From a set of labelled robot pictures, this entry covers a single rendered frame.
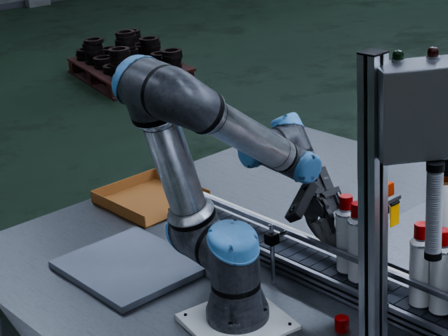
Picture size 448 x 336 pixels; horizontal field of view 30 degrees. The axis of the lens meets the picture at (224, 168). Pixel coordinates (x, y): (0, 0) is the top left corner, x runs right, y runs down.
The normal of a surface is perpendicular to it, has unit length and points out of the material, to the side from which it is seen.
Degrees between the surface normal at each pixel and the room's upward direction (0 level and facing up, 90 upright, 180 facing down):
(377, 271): 90
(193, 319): 3
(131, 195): 0
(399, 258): 0
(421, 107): 90
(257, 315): 75
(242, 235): 11
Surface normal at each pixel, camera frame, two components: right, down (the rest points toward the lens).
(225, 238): 0.02, -0.86
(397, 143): 0.11, 0.36
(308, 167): 0.62, 0.30
